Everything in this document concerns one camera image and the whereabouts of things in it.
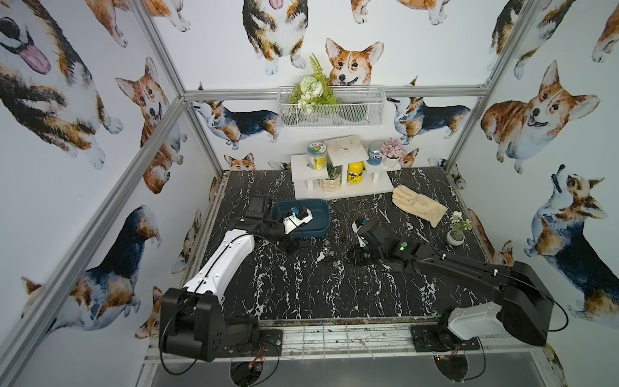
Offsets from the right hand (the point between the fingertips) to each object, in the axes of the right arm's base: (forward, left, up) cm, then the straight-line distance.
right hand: (351, 246), depth 81 cm
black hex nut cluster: (+5, +8, -12) cm, 15 cm away
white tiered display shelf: (+39, -1, -5) cm, 39 cm away
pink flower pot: (+34, -17, +12) cm, 40 cm away
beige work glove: (+26, -32, -13) cm, 43 cm away
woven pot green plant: (+34, +6, -5) cm, 35 cm away
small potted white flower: (+9, -41, -9) cm, 43 cm away
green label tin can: (+35, +12, +10) cm, 38 cm away
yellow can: (+39, -4, -4) cm, 39 cm away
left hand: (+4, +15, +6) cm, 17 cm away
